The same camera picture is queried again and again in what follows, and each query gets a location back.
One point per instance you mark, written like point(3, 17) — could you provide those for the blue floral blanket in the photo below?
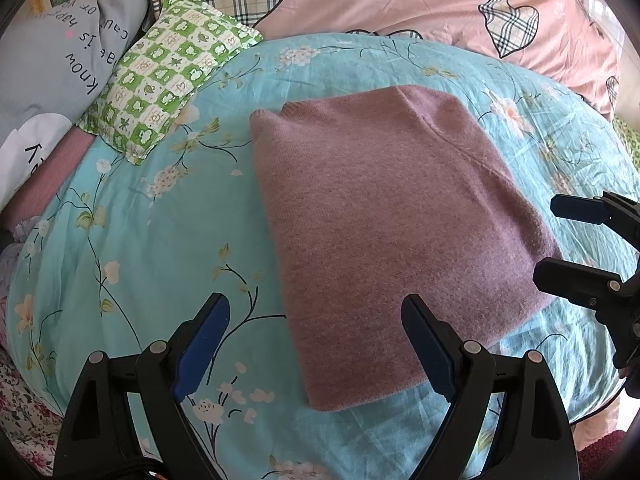
point(150, 240)

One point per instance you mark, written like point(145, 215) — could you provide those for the purple knit sweater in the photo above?
point(390, 240)

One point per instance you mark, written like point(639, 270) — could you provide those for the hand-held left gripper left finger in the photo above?
point(202, 350)

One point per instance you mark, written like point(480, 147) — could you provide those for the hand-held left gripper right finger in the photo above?
point(430, 350)

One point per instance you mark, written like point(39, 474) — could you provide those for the dark red cloth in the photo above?
point(602, 450)

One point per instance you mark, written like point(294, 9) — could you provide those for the floral bedsheet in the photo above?
point(25, 410)

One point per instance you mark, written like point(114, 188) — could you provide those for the green checked pillow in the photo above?
point(160, 75)
point(631, 145)

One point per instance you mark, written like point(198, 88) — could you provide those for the grey pillow with text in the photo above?
point(55, 75)

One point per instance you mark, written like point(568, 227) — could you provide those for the plain pink blanket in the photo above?
point(50, 175)

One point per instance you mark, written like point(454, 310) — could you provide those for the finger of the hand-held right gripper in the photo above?
point(575, 207)
point(565, 280)

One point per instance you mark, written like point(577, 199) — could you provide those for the pink heart-print quilt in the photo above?
point(400, 5)

